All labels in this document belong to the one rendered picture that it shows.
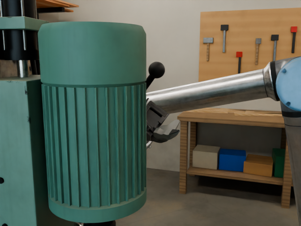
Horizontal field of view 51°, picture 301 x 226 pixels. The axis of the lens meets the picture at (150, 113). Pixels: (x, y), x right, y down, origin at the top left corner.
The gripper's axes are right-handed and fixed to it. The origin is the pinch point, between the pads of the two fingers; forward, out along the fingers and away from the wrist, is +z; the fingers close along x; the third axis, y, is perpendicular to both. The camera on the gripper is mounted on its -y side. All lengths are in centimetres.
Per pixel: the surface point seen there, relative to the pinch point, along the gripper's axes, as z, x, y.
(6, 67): 10.0, -24.7, -14.7
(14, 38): 15.3, -24.8, -11.4
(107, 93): 20.9, -5.5, -11.5
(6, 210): 3.2, -8.7, -32.7
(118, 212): 11.2, 6.6, -22.5
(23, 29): 17.1, -23.9, -9.8
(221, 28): -201, -9, 230
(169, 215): -230, 60, 35
